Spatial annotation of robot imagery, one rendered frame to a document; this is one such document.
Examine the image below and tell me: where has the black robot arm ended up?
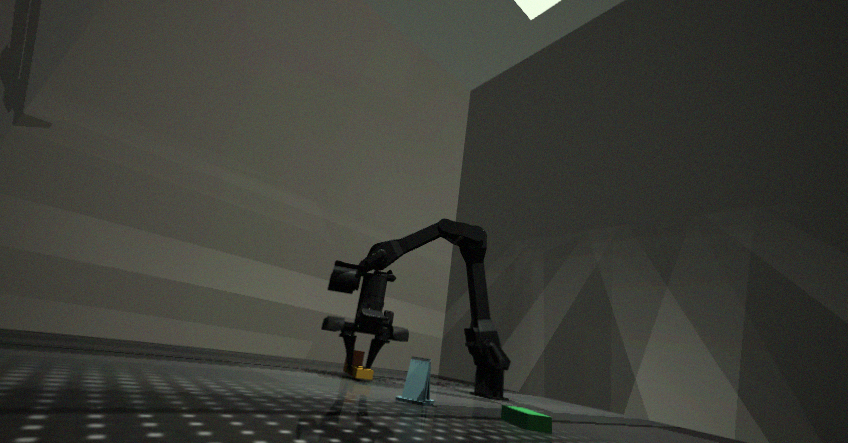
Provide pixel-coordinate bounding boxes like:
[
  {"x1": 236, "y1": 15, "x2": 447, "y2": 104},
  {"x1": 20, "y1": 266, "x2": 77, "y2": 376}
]
[{"x1": 328, "y1": 218, "x2": 511, "y2": 400}]

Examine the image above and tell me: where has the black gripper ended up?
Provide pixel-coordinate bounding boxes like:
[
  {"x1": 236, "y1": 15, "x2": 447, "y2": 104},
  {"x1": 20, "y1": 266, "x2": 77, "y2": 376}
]
[{"x1": 321, "y1": 295, "x2": 409, "y2": 371}]

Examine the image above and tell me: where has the yellow bar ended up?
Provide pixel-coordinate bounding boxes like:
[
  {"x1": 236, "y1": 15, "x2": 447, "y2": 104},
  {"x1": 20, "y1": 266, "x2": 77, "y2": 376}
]
[{"x1": 343, "y1": 350, "x2": 374, "y2": 379}]

